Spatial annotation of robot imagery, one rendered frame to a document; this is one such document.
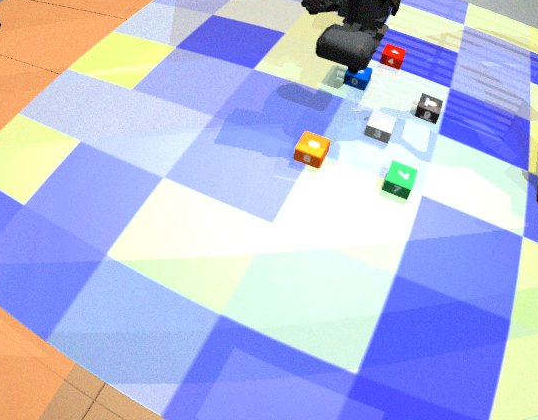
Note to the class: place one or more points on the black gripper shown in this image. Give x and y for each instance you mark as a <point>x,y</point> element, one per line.
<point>354,43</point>

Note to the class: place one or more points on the orange block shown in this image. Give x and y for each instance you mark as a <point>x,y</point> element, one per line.
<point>312,149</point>

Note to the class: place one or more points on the blue block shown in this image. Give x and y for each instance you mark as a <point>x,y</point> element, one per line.
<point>358,81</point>

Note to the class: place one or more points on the red block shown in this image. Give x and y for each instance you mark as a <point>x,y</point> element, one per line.
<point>393,56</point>

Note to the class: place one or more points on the small beige digit block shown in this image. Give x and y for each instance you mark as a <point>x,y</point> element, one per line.
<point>380,126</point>

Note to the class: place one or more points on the green block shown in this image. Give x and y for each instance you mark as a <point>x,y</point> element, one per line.
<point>400,180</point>

